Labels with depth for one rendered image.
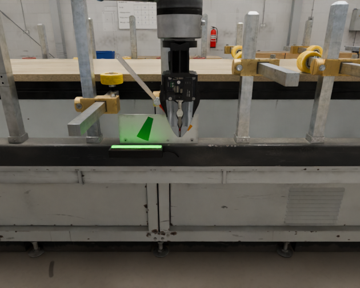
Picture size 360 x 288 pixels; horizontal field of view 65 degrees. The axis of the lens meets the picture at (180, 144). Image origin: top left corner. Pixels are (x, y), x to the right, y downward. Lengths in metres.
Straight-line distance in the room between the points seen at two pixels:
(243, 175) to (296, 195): 0.44
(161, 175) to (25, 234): 0.82
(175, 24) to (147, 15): 7.56
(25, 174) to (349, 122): 1.27
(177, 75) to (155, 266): 1.09
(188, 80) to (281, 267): 1.17
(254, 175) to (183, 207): 0.45
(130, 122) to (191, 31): 0.45
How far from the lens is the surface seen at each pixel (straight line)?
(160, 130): 0.92
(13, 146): 1.08
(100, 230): 1.46
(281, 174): 1.08
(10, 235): 1.64
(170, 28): 0.57
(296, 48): 2.11
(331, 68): 0.99
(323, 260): 1.66
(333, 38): 0.99
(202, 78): 1.10
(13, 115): 1.06
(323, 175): 1.15
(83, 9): 0.92
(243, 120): 0.94
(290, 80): 0.68
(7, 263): 1.71
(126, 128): 0.93
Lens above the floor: 1.04
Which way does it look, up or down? 21 degrees down
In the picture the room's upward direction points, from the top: straight up
